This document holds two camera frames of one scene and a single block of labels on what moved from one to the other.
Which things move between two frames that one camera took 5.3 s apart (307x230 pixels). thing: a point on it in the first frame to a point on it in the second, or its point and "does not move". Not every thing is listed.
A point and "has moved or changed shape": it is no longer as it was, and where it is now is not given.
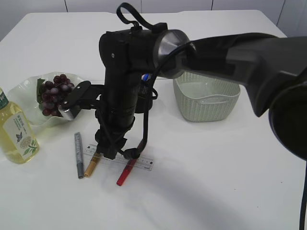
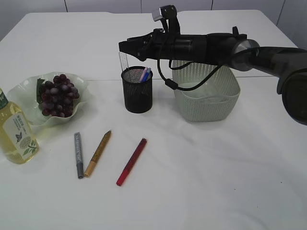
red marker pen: (130, 165) does not move
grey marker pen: (78, 150) does not move
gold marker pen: (91, 165) does not move
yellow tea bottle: (17, 138) does not move
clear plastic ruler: (142, 162) has moved or changed shape
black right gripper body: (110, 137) to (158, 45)
